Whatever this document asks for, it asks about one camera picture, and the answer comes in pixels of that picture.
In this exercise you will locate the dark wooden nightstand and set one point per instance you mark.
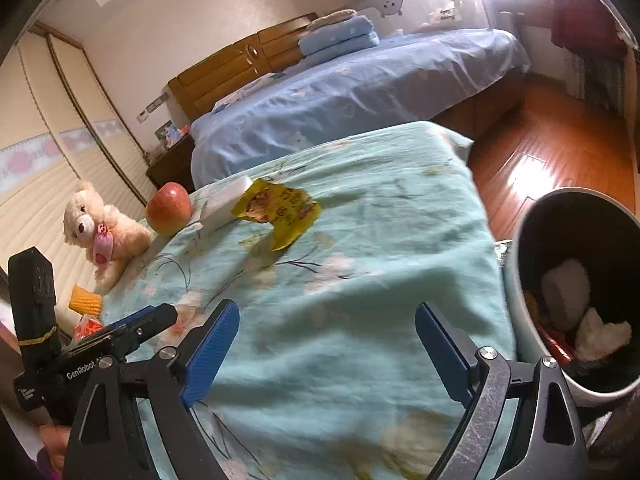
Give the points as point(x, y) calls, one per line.
point(170, 165)

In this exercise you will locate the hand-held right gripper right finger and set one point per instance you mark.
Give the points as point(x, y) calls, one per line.
point(440, 350)

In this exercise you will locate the wooden headboard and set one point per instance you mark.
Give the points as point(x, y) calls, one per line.
point(225, 70)

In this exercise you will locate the cream sliding door wardrobe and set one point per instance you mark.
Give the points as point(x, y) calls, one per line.
point(60, 160)

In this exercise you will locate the small white box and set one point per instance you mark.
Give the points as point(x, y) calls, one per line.
point(220, 205)

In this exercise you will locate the yellow snack wrapper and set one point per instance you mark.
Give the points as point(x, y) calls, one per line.
point(270, 207)

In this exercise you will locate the folded light blue quilt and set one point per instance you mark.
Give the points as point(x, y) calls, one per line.
point(340, 37)

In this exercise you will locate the white tissue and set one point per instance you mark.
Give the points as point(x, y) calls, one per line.
point(600, 335)

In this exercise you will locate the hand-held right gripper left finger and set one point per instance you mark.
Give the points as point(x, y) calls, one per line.
point(210, 350)

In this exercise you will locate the person's left hand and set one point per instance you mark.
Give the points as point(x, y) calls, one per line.
point(54, 440)

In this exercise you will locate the red apple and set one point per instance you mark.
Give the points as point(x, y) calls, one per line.
point(167, 207)

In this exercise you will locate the bed with blue sheet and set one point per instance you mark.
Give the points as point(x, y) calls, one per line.
point(350, 90)

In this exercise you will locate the white bed guard rail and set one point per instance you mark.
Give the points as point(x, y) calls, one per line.
point(400, 2)

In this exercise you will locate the grey round trash bin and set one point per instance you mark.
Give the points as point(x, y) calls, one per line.
point(512, 285)

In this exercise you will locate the cream teddy bear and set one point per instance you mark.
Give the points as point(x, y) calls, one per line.
point(115, 225)

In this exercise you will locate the red snack packet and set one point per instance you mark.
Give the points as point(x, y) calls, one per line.
point(87, 329)

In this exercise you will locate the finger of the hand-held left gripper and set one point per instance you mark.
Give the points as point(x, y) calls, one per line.
point(150, 320)

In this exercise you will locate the small picture frame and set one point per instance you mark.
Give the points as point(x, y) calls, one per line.
point(167, 134)

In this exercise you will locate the green floral blanket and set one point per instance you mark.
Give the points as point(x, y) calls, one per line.
point(350, 285)

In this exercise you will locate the yellow paper scrap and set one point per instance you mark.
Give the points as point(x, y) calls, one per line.
point(531, 305)

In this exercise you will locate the pale yellow pillow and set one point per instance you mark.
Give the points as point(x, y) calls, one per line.
point(330, 19)

